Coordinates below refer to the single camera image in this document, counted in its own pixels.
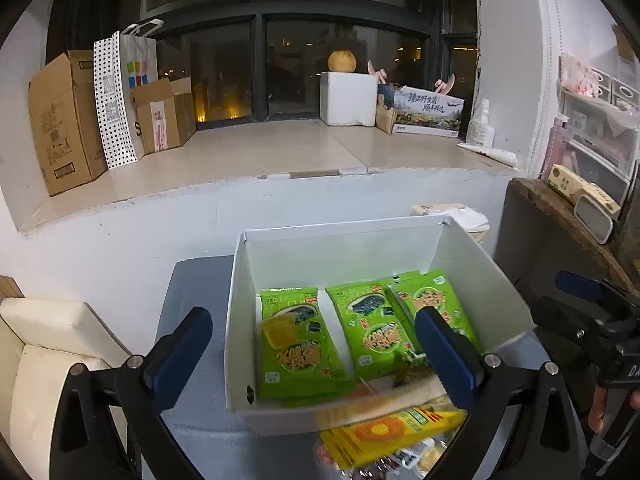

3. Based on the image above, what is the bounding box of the silver dark snack pouch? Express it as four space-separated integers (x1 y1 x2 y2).
347 448 430 480

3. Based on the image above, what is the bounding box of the green seaweed snack packet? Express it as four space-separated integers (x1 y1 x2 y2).
257 287 355 406

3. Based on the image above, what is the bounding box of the person's right hand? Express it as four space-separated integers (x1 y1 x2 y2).
588 386 640 434

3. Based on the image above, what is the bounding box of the white rimmed container on shelf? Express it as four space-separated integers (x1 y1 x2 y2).
574 194 614 245

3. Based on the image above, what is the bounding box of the brown wooden side shelf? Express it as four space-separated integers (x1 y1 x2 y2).
494 178 639 309

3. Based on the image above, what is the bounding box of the tissue pack on shelf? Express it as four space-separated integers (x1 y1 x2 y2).
547 164 620 220

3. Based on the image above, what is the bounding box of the cream sofa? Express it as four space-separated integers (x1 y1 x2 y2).
1 298 130 479

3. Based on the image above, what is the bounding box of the tissue pack on table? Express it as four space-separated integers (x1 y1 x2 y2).
410 203 490 244

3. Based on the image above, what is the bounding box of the yellow orange snack bag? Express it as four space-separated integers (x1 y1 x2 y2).
320 405 466 470

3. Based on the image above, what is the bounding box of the plastic drawer organizer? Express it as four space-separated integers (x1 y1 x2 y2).
540 53 639 205

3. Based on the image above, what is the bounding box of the white plastic bottle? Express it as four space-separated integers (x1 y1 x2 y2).
466 99 495 148

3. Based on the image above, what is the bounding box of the white cardboard organizer box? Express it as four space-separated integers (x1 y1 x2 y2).
224 216 534 437

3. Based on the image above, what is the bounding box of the printed landscape carton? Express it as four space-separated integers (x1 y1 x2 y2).
392 86 464 138

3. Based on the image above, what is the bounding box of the white foam block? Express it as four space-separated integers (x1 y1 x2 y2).
320 72 378 127

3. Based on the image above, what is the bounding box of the round yellow pomelo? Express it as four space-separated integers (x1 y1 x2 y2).
328 50 357 73

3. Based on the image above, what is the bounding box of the small open cardboard box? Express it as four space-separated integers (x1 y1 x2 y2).
131 77 196 155

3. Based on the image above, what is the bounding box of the large brown cardboard box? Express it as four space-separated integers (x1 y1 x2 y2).
28 50 106 196

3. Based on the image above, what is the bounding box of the white dotted shopping bag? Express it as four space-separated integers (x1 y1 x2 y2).
92 18 164 170

